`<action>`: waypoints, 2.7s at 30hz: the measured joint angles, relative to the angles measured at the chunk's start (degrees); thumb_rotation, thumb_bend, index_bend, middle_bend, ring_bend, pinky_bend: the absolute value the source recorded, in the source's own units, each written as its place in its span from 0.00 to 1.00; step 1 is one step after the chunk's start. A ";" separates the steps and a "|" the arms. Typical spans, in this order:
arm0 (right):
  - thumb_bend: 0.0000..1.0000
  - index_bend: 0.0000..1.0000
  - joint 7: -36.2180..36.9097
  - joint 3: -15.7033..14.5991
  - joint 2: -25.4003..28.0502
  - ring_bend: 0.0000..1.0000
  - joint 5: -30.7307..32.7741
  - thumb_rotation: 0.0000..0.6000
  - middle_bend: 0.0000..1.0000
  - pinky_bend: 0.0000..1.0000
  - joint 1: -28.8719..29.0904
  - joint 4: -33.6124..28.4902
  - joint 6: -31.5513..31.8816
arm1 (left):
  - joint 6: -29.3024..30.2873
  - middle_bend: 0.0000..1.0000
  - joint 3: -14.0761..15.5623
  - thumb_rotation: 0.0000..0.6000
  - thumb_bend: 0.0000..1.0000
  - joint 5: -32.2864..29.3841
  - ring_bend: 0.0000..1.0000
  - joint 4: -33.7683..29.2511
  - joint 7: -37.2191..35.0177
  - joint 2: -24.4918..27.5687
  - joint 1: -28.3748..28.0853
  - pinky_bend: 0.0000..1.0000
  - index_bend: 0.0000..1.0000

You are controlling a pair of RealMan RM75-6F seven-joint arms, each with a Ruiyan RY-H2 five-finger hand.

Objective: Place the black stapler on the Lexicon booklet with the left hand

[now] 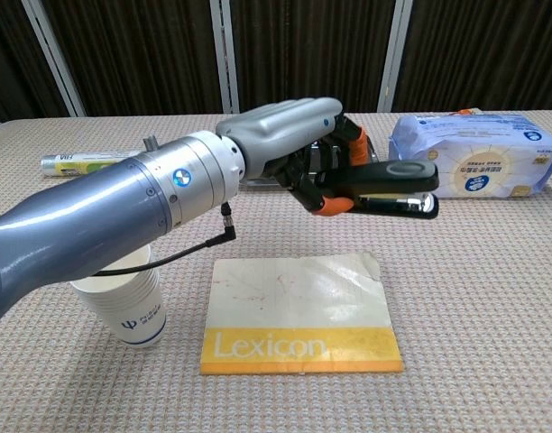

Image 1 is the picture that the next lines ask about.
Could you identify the black stapler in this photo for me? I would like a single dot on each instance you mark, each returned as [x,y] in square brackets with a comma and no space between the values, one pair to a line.
[402,172]

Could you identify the white yellow Lexicon book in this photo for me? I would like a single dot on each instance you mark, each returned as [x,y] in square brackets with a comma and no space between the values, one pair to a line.
[298,311]

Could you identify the orange white snack packet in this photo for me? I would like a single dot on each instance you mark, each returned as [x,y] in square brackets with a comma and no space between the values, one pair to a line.
[467,111]

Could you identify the white paper cup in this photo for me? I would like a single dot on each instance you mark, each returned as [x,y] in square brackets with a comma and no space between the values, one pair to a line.
[136,315]

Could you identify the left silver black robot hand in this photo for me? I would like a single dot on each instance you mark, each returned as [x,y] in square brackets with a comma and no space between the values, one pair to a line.
[280,131]

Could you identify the grey partition frame post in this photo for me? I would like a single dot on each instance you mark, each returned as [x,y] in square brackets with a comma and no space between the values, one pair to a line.
[393,58]
[55,58]
[224,58]

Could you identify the light blue wipes pack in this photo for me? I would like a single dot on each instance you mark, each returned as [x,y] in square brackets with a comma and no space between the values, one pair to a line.
[479,153]

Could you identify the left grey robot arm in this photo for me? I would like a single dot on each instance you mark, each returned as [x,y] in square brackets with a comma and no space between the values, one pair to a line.
[100,207]

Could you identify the beige woven tablecloth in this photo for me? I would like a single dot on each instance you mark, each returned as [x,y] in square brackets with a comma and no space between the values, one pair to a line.
[461,293]

